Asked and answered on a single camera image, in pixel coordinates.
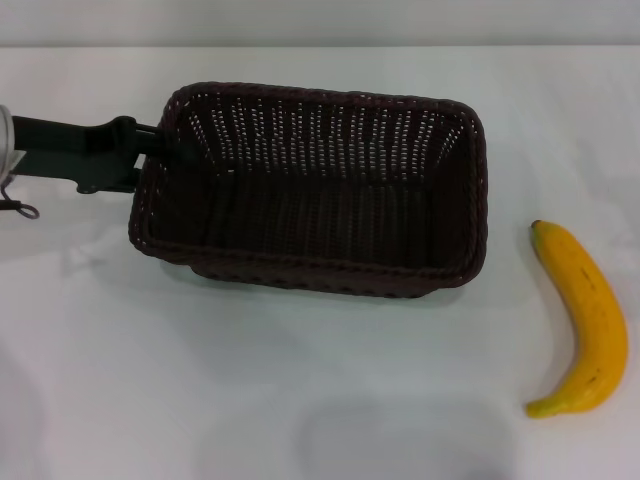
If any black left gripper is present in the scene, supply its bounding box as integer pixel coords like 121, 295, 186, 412
11, 115, 214, 196

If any dark brown woven basket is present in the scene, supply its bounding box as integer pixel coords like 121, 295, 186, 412
127, 81, 489, 300

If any yellow banana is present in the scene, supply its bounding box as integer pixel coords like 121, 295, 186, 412
524, 219, 629, 419

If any thin black looped cable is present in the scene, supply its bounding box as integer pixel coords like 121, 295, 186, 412
0, 173, 41, 220

